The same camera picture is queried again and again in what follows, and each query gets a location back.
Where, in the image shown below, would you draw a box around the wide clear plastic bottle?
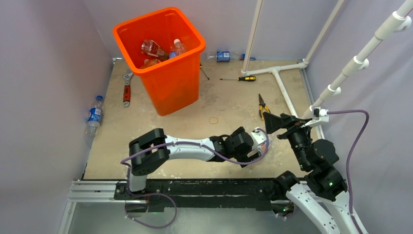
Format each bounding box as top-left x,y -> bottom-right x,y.
169,39 -> 188,59

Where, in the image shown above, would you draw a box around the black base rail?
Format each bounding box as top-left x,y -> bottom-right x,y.
113,177 -> 300,214

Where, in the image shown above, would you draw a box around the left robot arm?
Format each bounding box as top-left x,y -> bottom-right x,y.
126,127 -> 261,199

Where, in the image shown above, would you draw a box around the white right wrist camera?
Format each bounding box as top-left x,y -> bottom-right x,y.
304,107 -> 329,128

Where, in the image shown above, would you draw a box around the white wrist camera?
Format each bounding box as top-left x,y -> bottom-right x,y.
304,107 -> 329,128
250,129 -> 267,151

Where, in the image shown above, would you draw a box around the crushed orange label bottle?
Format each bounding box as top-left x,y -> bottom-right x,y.
140,58 -> 162,69

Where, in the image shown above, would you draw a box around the white pvc pipe frame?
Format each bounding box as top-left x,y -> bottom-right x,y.
240,0 -> 413,118

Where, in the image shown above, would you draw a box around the orange plastic bin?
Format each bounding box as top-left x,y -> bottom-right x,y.
113,7 -> 206,116

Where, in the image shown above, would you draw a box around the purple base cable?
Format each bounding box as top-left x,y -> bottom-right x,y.
124,193 -> 178,230

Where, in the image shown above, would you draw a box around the small label clear bottle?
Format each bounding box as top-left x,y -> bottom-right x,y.
257,138 -> 272,154

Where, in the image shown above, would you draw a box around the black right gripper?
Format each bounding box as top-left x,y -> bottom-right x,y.
263,110 -> 314,168

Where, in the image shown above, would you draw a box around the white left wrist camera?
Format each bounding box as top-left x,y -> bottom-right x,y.
250,129 -> 267,151

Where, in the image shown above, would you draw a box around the yellow handle pliers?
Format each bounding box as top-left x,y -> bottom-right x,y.
259,94 -> 271,120

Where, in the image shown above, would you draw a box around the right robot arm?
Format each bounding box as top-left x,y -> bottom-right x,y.
262,108 -> 369,234

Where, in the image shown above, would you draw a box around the yellow black screwdriver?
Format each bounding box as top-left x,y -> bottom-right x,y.
220,76 -> 256,82

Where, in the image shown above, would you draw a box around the red adjustable wrench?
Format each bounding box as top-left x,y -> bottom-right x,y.
123,72 -> 133,107

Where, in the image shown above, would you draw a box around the pepsi label bottle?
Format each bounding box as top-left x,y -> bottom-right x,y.
85,96 -> 104,137

